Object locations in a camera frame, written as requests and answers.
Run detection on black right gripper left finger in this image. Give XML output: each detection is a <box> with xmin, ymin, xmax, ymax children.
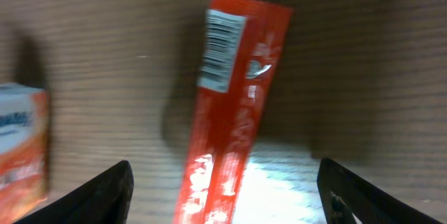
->
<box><xmin>15</xmin><ymin>160</ymin><xmax>134</xmax><ymax>224</ymax></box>

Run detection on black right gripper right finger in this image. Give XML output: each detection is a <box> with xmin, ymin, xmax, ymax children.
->
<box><xmin>317</xmin><ymin>158</ymin><xmax>441</xmax><ymax>224</ymax></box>

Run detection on red snack bar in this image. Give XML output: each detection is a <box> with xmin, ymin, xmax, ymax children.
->
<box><xmin>174</xmin><ymin>0</ymin><xmax>293</xmax><ymax>224</ymax></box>

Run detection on orange Kleenex tissue pack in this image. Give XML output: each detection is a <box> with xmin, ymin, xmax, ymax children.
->
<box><xmin>1</xmin><ymin>83</ymin><xmax>49</xmax><ymax>223</ymax></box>

